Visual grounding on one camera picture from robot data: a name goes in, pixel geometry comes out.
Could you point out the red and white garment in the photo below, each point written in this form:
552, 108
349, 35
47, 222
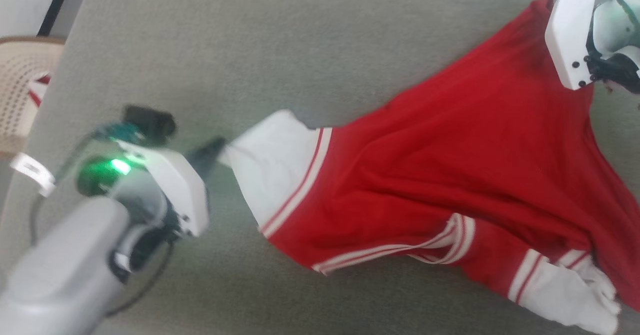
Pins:
450, 150

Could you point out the beige perforated laundry basket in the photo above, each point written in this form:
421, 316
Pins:
17, 75

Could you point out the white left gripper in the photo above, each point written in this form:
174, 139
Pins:
180, 190

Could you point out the white label tag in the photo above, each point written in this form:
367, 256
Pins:
31, 170

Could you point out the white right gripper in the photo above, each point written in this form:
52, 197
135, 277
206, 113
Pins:
570, 30

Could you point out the black vertical strip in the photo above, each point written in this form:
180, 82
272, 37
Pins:
56, 5

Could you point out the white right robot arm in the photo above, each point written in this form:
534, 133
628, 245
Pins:
615, 25

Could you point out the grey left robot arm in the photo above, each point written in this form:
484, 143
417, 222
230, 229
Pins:
55, 275

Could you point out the red white cloth in basket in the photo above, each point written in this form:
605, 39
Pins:
37, 92

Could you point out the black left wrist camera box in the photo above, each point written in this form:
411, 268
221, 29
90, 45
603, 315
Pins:
150, 122

